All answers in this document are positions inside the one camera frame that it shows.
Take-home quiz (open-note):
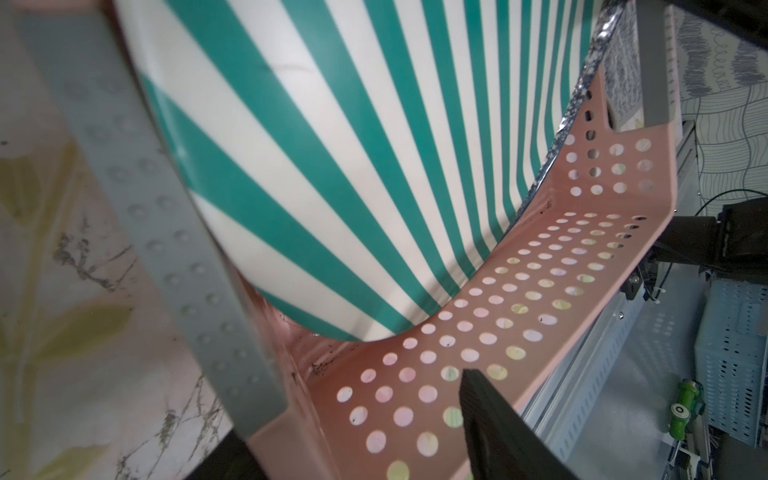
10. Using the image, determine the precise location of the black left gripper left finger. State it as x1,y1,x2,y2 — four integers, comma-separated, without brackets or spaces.
186,430,268,480

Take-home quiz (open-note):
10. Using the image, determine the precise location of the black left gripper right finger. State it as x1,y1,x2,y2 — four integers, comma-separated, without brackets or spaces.
459,369,575,480

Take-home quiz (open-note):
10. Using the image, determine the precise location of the green white striped plate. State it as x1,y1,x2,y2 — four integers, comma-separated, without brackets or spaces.
117,1,624,342

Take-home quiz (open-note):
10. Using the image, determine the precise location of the pink perforated plastic basket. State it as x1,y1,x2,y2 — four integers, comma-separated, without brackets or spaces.
14,0,685,480

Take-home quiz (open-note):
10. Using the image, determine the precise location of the blue perforated crate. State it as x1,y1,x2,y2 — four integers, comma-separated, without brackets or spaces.
694,279,767,447

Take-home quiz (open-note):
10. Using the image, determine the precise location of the green handled tool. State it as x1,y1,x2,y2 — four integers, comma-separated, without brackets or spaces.
668,379,702,442

